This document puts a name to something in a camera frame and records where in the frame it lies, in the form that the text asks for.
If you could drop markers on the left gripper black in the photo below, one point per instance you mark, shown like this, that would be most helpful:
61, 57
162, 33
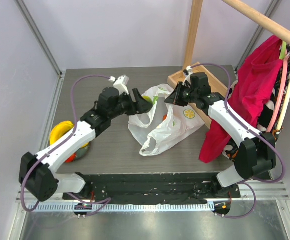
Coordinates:
141, 105

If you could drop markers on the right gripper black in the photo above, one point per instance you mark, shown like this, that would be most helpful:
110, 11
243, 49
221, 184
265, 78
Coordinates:
179, 93

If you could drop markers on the white plastic bag lemon print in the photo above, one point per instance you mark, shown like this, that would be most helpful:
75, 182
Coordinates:
157, 136

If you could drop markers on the red orange apple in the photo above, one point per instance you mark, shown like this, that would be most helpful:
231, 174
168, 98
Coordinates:
71, 158

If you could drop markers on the green yellow mango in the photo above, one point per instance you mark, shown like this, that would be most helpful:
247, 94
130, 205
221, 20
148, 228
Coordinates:
148, 99

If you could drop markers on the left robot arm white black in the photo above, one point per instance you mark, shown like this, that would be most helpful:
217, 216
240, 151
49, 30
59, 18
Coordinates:
38, 172

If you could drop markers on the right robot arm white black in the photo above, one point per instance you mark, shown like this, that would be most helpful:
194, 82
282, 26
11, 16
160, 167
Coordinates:
256, 150

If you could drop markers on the wooden clothes rack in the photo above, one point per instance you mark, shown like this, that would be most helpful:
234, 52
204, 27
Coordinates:
224, 36

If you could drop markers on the black patterned garment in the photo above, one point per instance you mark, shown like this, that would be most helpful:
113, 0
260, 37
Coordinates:
254, 94

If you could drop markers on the magenta shirt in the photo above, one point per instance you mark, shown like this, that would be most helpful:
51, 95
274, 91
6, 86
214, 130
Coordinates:
217, 138

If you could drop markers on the yellow banana bunch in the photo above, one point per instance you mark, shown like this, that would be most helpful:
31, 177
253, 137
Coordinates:
59, 131

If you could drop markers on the pink hanger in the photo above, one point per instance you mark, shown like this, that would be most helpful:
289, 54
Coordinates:
280, 93

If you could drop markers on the green hanger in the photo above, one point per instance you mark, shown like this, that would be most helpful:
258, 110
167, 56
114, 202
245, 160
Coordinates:
283, 50

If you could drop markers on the cream hanger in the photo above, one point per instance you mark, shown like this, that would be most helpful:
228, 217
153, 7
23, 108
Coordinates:
284, 109

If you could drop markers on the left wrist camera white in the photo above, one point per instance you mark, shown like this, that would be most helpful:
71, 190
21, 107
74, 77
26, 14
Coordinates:
120, 84

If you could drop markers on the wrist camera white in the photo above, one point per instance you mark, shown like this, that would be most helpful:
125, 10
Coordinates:
187, 73
120, 84

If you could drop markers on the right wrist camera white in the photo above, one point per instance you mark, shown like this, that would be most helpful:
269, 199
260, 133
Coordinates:
187, 73

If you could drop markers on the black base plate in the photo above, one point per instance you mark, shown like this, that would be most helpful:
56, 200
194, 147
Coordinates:
157, 188

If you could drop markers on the white cable duct strip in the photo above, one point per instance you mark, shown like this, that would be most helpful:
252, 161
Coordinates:
119, 208

